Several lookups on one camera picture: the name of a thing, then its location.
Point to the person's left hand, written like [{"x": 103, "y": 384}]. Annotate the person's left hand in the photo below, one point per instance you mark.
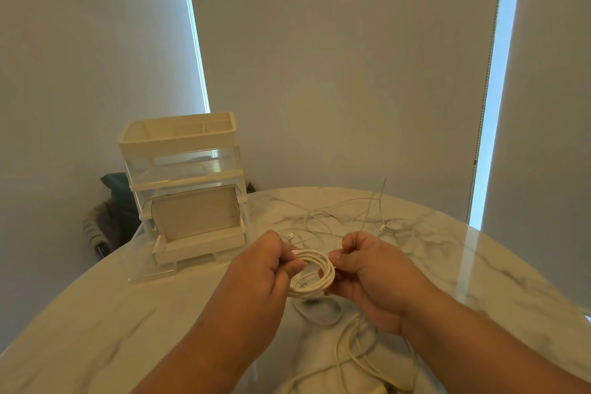
[{"x": 256, "y": 278}]

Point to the person's right hand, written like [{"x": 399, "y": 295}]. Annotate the person's right hand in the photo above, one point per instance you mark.
[{"x": 378, "y": 278}]

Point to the person's right thumb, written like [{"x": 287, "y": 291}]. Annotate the person's right thumb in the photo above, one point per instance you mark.
[{"x": 347, "y": 260}]

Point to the person's left thumb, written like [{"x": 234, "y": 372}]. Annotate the person's left thumb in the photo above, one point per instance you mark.
[{"x": 291, "y": 271}]

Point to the person's left forearm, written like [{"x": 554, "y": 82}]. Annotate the person's left forearm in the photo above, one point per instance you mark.
[{"x": 217, "y": 352}]

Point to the person's right forearm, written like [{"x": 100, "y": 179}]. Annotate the person's right forearm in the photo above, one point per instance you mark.
[{"x": 475, "y": 347}]

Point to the white clear drawer organizer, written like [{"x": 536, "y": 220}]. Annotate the white clear drawer organizer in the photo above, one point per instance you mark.
[{"x": 189, "y": 204}]

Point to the teal cushion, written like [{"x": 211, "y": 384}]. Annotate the teal cushion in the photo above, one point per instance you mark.
[{"x": 123, "y": 204}]

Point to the grey striped cloth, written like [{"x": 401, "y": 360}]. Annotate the grey striped cloth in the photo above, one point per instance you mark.
[{"x": 101, "y": 230}]

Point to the grey roller blind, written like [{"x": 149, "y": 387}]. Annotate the grey roller blind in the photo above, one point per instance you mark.
[
  {"x": 351, "y": 66},
  {"x": 92, "y": 61},
  {"x": 549, "y": 130}
]

